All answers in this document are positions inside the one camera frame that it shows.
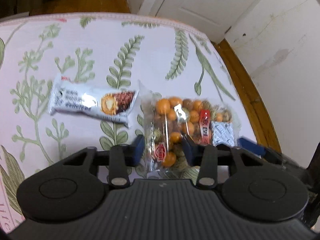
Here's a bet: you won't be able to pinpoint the white snack bar top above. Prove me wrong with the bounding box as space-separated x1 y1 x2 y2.
48 74 139 126

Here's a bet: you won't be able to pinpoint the clear bag mixed nuts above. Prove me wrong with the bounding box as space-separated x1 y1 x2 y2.
139 83 239 174

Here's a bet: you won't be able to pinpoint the floral bed sheet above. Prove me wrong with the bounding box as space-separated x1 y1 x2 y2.
1 13 255 232

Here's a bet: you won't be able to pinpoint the white door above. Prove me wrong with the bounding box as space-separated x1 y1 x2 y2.
138 0 259 42

